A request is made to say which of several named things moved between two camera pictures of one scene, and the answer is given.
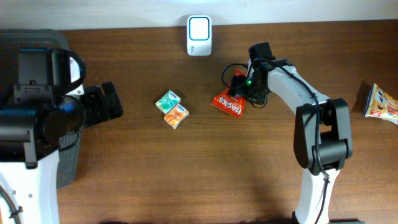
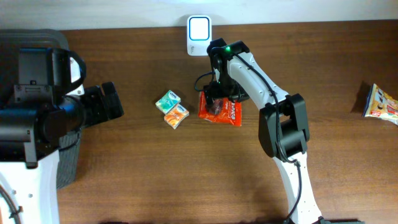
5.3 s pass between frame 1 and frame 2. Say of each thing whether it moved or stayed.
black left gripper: stayed
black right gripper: moved
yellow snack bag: stayed
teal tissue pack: stayed
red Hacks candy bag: moved
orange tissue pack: stayed
